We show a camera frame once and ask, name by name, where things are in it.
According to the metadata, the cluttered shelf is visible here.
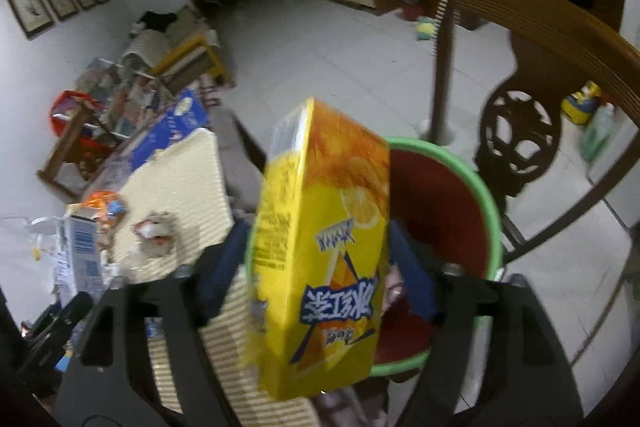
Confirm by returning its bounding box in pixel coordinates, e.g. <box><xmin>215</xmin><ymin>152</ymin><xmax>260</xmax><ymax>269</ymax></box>
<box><xmin>75</xmin><ymin>57</ymin><xmax>176</xmax><ymax>138</ymax></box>

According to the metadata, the plain wooden chair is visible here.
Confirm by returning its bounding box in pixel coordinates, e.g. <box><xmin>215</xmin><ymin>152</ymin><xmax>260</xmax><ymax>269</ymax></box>
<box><xmin>37</xmin><ymin>104</ymin><xmax>121</xmax><ymax>202</ymax></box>

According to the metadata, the wooden floor stand pole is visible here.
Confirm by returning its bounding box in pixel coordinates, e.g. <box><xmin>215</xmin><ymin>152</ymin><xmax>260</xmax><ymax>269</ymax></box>
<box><xmin>417</xmin><ymin>0</ymin><xmax>461</xmax><ymax>146</ymax></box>

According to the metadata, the blue flat box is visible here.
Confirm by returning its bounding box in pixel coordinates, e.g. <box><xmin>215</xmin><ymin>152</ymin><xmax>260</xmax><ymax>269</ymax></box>
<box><xmin>125</xmin><ymin>89</ymin><xmax>211</xmax><ymax>172</ymax></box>

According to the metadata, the yellow drink carton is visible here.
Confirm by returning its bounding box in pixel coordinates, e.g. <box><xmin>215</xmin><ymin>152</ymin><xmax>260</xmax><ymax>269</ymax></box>
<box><xmin>242</xmin><ymin>97</ymin><xmax>392</xmax><ymax>400</ymax></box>

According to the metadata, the small red waste bin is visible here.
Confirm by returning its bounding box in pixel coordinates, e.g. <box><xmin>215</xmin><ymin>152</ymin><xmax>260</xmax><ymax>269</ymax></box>
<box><xmin>397</xmin><ymin>0</ymin><xmax>426</xmax><ymax>22</ymax></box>

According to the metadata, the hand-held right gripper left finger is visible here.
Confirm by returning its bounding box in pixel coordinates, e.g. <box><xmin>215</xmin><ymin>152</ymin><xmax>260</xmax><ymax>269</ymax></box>
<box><xmin>52</xmin><ymin>227</ymin><xmax>261</xmax><ymax>427</ymax></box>

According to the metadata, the pile of clothes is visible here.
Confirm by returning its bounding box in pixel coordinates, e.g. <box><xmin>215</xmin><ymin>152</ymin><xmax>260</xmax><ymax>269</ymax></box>
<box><xmin>120</xmin><ymin>7</ymin><xmax>221</xmax><ymax>72</ymax></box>

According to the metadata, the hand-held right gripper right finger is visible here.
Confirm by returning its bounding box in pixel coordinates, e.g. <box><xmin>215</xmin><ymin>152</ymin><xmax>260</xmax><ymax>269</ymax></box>
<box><xmin>387</xmin><ymin>219</ymin><xmax>586</xmax><ymax>427</ymax></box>

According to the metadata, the red basket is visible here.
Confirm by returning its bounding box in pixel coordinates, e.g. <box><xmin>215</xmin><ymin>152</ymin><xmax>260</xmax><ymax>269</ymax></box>
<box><xmin>49</xmin><ymin>91</ymin><xmax>101</xmax><ymax>140</ymax></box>

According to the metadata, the orange snack packet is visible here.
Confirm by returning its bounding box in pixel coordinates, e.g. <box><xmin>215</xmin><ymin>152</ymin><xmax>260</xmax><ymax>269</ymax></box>
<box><xmin>82</xmin><ymin>189</ymin><xmax>128</xmax><ymax>223</ymax></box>

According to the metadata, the crumpled printed paper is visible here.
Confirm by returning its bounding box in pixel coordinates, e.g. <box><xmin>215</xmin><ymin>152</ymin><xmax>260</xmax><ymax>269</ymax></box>
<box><xmin>131</xmin><ymin>212</ymin><xmax>176</xmax><ymax>253</ymax></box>

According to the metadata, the yellow wooden frame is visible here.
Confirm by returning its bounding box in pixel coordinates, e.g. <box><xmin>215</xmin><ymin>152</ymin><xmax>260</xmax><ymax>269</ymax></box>
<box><xmin>150</xmin><ymin>34</ymin><xmax>236</xmax><ymax>90</ymax></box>

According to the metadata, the green bottle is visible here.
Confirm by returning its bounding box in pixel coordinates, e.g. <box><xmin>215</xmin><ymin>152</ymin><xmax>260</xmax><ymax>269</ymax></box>
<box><xmin>580</xmin><ymin>104</ymin><xmax>616</xmax><ymax>162</ymax></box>

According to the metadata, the green-rimmed red bin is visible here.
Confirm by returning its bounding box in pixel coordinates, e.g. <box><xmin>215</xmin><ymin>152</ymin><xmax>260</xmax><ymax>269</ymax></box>
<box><xmin>243</xmin><ymin>136</ymin><xmax>505</xmax><ymax>380</ymax></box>

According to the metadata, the white plastic bag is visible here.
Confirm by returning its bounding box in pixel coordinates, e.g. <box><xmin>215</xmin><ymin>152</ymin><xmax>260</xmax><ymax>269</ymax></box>
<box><xmin>0</xmin><ymin>214</ymin><xmax>66</xmax><ymax>298</ymax></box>

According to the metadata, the carved wooden chair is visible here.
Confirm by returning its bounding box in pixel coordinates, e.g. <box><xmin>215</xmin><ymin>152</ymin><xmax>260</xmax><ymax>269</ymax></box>
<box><xmin>452</xmin><ymin>0</ymin><xmax>640</xmax><ymax>268</ymax></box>

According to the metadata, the white and blue milk carton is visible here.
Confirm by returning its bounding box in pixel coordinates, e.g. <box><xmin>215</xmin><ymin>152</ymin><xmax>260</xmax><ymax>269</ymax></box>
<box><xmin>62</xmin><ymin>214</ymin><xmax>103</xmax><ymax>298</ymax></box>

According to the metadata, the yellow striped tablecloth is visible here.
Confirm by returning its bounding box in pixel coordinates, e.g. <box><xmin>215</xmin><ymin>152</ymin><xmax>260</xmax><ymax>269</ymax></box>
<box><xmin>80</xmin><ymin>127</ymin><xmax>321</xmax><ymax>427</ymax></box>

